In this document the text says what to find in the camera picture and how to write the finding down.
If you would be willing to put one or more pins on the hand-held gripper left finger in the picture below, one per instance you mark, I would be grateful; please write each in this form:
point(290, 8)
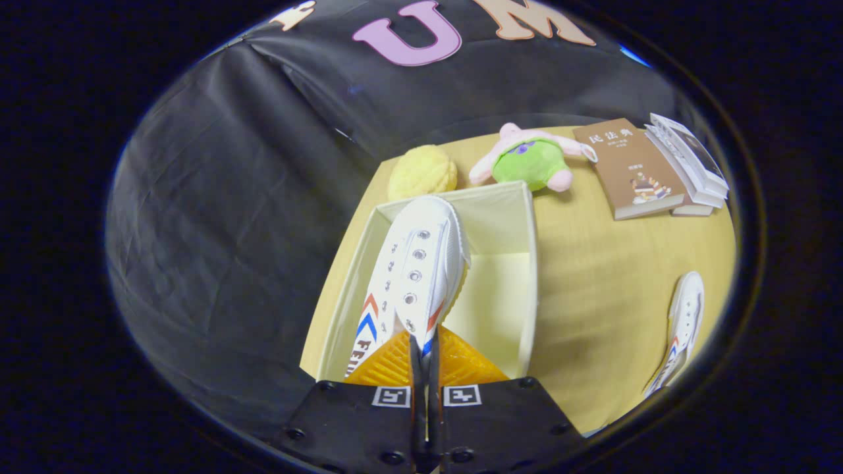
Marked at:
point(416, 408)

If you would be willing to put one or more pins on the white patterned cover book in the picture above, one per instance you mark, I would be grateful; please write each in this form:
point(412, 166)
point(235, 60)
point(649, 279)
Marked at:
point(706, 199)

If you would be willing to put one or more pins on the white canvas shoe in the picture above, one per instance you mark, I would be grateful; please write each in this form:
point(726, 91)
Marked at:
point(421, 263)
point(688, 309)

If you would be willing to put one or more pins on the yellow plush toy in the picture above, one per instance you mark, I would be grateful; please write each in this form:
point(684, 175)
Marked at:
point(421, 171)

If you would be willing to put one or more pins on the black backdrop cloth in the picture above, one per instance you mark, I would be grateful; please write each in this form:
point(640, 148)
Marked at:
point(230, 230)

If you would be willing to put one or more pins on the green and pink plush toy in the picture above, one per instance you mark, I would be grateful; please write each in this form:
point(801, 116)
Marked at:
point(527, 164)

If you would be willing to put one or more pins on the brown cover book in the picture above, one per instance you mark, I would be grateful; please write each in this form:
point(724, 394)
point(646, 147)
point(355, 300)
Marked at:
point(625, 164)

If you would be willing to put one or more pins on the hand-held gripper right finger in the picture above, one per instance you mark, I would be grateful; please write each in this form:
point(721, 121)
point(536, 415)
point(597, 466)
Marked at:
point(435, 408)

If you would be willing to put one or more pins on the beige fabric storage box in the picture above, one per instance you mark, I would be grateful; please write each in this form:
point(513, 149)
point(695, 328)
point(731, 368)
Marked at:
point(494, 224)

